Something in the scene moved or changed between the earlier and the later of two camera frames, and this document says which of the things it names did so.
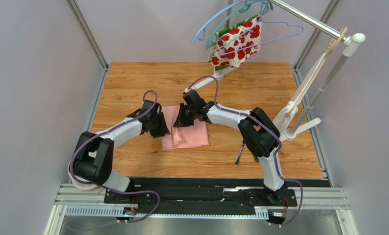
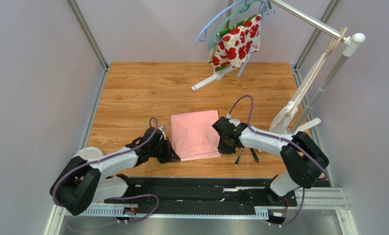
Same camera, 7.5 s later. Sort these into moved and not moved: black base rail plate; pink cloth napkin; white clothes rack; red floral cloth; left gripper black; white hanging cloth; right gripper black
Moved: left gripper black; pink cloth napkin; right gripper black
Not moved: white clothes rack; black base rail plate; red floral cloth; white hanging cloth
